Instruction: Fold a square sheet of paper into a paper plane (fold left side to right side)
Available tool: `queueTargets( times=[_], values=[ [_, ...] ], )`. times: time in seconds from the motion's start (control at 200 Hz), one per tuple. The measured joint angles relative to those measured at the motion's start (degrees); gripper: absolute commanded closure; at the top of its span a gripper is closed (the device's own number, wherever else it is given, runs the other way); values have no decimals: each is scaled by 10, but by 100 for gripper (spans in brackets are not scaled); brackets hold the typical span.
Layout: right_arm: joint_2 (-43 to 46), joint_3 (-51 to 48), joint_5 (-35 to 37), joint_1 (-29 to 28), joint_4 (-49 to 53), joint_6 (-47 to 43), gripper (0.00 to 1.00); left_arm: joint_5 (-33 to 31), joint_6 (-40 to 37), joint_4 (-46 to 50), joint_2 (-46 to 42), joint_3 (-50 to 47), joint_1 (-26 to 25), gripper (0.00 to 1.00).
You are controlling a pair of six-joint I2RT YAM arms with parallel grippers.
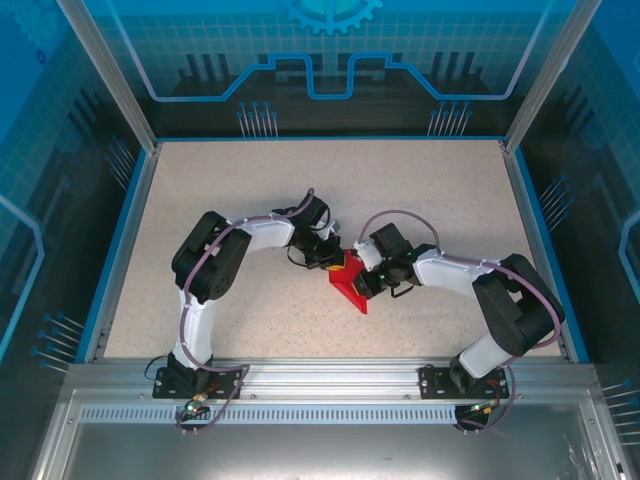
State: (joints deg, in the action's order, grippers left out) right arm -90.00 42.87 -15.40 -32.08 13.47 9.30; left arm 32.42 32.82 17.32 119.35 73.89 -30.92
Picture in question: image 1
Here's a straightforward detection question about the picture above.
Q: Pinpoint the blue table edge strip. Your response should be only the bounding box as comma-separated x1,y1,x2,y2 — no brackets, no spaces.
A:
514,148,591,364
74,148,151,364

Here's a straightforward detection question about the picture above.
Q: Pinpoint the slotted aluminium cable duct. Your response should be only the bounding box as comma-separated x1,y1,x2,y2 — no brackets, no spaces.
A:
77,404,501,426

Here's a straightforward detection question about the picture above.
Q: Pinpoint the aluminium mounting beam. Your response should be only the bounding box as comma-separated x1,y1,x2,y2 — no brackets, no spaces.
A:
64,355,601,401

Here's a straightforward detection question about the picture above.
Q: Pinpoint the cable connector with green light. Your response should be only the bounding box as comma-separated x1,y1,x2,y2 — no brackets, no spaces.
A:
459,398,502,419
183,394,210,417

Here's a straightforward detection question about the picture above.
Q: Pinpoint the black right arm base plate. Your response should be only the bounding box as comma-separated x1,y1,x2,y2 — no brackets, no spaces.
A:
418,364,511,400

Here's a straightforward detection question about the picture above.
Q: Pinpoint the blue panel with gear print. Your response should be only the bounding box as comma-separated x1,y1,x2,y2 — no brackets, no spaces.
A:
94,0,559,139

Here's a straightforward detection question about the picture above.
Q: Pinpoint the aluminium frame post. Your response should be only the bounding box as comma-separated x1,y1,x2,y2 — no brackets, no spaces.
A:
54,0,162,154
502,0,589,154

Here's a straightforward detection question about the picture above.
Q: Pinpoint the aluminium side rail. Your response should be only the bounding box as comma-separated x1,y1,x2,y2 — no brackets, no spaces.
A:
498,139,574,361
84,142,162,362

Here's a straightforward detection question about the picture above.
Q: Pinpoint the red paper sheet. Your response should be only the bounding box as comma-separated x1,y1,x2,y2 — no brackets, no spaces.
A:
327,247,372,316

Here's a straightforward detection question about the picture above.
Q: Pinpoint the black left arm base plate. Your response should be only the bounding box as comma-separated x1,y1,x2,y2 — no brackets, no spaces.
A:
152,366,246,400

